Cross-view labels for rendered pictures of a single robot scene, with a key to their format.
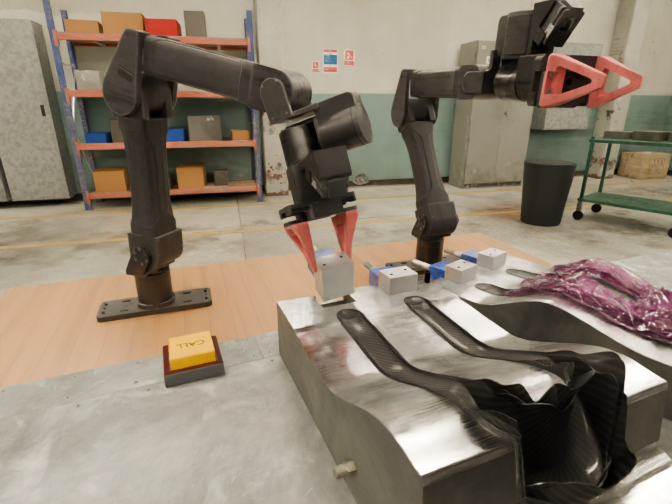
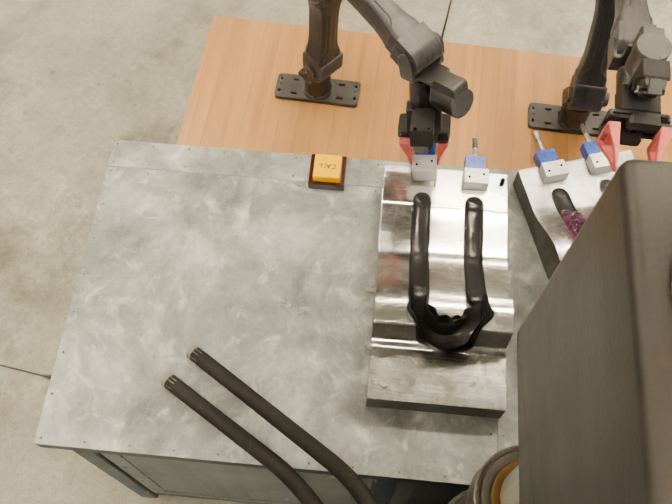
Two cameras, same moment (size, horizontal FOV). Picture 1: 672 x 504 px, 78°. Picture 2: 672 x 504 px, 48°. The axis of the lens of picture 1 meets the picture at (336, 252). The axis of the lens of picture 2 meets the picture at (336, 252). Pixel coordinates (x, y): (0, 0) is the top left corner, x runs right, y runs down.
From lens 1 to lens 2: 1.15 m
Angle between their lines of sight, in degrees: 48
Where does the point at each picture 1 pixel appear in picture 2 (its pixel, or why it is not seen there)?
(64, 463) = (256, 220)
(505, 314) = (541, 232)
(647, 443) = (497, 345)
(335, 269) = (422, 171)
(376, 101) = not seen: outside the picture
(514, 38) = (630, 63)
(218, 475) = (321, 259)
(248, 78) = (392, 44)
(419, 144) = (599, 20)
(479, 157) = not seen: outside the picture
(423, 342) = (449, 242)
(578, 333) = not seen: hidden behind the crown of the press
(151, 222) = (319, 58)
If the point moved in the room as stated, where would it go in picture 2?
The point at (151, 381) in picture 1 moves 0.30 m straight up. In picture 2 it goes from (301, 178) to (295, 94)
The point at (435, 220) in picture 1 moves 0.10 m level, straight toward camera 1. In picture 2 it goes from (576, 102) to (549, 131)
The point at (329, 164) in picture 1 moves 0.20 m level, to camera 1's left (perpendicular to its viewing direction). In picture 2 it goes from (418, 140) to (323, 98)
